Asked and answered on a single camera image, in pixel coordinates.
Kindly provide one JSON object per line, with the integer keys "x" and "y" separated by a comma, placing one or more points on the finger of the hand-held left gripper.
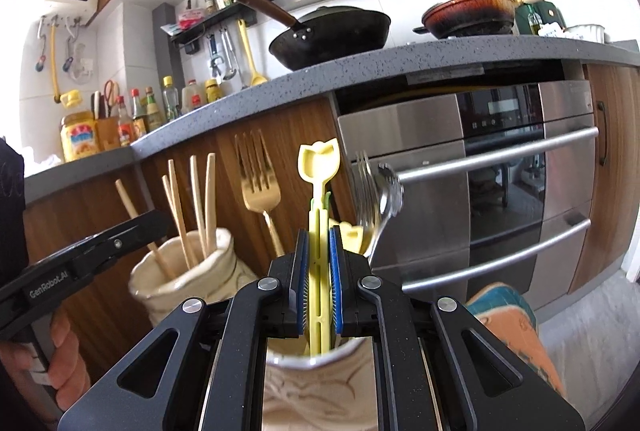
{"x": 135, "y": 233}

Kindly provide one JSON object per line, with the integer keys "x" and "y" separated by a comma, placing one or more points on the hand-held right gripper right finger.
{"x": 336, "y": 281}

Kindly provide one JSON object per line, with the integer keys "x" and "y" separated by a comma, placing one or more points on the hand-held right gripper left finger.
{"x": 302, "y": 281}

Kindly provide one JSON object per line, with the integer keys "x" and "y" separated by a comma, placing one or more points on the cream floral ceramic utensil holder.
{"x": 225, "y": 271}

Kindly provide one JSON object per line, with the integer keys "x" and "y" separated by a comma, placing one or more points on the silver flower-shaped spoon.
{"x": 392, "y": 198}

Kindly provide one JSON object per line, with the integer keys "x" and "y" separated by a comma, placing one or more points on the gold fork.
{"x": 257, "y": 191}

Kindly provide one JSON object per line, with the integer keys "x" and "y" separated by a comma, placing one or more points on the yellow plastic spoon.
{"x": 354, "y": 236}
{"x": 318, "y": 166}

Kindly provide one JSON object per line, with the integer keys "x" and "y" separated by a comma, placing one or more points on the person's left hand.
{"x": 67, "y": 351}

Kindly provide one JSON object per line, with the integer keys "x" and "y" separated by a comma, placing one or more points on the brown wooden chopstick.
{"x": 126, "y": 196}

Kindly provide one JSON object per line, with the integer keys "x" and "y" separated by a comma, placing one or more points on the wooden corner cabinet door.
{"x": 60, "y": 221}

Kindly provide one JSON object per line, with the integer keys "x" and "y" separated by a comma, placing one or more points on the wooden knife block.
{"x": 107, "y": 133}

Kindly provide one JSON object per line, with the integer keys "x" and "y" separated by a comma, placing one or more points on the red-capped sauce bottle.
{"x": 124, "y": 126}

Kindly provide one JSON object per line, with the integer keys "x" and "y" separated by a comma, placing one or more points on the yellow food jar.
{"x": 80, "y": 138}

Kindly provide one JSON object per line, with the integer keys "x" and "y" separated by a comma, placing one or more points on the green-label sauce bottle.
{"x": 152, "y": 111}

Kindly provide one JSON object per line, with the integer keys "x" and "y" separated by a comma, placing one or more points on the clear bottle with yellow cap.
{"x": 170, "y": 98}

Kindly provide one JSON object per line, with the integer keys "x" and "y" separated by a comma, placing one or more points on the clear bottle with red label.
{"x": 192, "y": 96}

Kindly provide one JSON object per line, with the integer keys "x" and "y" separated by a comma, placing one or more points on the wooden cabinet door beside oven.
{"x": 295, "y": 126}

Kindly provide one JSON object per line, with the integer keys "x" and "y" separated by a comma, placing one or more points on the small jar with yellow lid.
{"x": 212, "y": 91}

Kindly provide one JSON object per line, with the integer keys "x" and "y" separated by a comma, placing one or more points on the stainless steel oven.
{"x": 500, "y": 211}

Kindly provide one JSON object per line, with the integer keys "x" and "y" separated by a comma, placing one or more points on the printed quilted tablecloth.
{"x": 515, "y": 336}

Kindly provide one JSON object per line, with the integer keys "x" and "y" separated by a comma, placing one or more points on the yellow spatula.
{"x": 257, "y": 76}

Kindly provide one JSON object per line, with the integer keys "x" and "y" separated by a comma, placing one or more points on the steel kitchen tongs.
{"x": 228, "y": 56}

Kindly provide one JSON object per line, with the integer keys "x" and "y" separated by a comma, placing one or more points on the grey speckled kitchen countertop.
{"x": 350, "y": 71}

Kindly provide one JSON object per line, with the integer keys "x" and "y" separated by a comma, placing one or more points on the red packet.
{"x": 192, "y": 16}

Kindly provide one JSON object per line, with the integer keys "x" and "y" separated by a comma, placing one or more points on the narrow wooden cabinet door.
{"x": 620, "y": 186}

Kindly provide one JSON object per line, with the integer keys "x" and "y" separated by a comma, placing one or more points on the orange-brown cooking pot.
{"x": 470, "y": 11}

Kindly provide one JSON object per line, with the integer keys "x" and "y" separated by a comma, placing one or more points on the olive oil bottle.
{"x": 534, "y": 21}

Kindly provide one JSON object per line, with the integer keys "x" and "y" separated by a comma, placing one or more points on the dark green appliance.
{"x": 552, "y": 13}

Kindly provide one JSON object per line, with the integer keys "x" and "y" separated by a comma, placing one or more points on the white ribbed dish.
{"x": 585, "y": 32}

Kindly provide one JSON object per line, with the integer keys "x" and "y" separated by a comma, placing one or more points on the black wall rack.
{"x": 215, "y": 18}

